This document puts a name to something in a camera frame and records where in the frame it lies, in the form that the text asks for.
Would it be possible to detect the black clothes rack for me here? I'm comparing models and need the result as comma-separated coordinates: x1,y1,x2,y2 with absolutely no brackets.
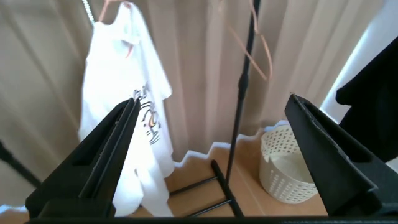
0,0,262,218

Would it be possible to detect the black garment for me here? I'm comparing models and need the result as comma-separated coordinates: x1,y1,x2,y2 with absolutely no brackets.
335,35,398,162

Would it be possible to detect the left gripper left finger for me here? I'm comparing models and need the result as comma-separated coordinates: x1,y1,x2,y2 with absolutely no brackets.
24,98,141,218

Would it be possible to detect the white laundry basket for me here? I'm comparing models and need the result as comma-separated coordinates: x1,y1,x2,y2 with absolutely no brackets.
259,124,318,205

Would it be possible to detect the white printed T-shirt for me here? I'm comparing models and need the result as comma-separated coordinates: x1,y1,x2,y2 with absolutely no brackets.
78,1,175,218

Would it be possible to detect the pink clothes hanger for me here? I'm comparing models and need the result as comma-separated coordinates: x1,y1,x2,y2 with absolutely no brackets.
98,0,135,60
217,0,274,81

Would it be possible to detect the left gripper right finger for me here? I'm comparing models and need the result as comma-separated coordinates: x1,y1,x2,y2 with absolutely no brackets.
284,93,398,217

